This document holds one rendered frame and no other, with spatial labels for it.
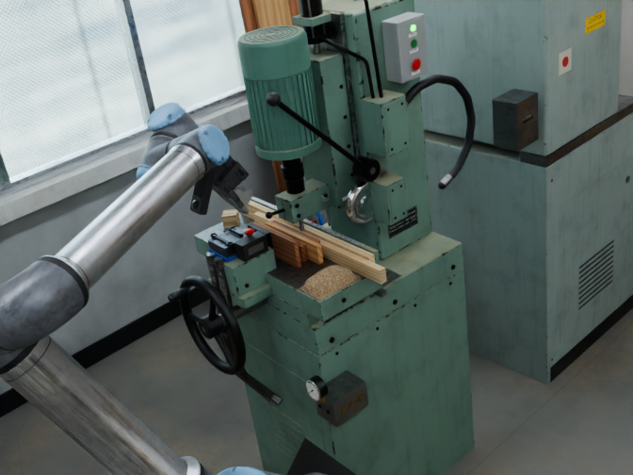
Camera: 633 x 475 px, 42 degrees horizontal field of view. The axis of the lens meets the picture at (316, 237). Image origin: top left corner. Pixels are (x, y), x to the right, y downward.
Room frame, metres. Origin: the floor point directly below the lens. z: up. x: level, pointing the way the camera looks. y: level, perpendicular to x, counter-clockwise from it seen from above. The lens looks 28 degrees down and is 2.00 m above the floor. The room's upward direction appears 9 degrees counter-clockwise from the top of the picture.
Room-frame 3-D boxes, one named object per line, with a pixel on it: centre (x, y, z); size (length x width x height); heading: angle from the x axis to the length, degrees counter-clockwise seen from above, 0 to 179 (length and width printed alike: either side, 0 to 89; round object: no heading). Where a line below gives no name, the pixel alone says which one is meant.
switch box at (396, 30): (2.14, -0.31, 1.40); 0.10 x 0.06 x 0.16; 126
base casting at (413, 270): (2.14, -0.06, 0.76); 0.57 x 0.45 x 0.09; 126
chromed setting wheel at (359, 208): (2.04, -0.14, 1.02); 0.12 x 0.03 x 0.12; 126
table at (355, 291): (2.04, 0.14, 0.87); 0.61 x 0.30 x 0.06; 36
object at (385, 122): (2.07, -0.23, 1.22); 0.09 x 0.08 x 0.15; 126
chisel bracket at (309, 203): (2.08, 0.02, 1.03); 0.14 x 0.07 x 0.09; 126
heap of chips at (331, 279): (1.85, -0.02, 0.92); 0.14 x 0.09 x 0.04; 126
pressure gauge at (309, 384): (1.74, 0.06, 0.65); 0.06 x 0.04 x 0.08; 36
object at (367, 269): (2.03, 0.01, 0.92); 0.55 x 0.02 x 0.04; 36
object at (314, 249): (2.05, 0.07, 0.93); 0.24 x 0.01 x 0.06; 36
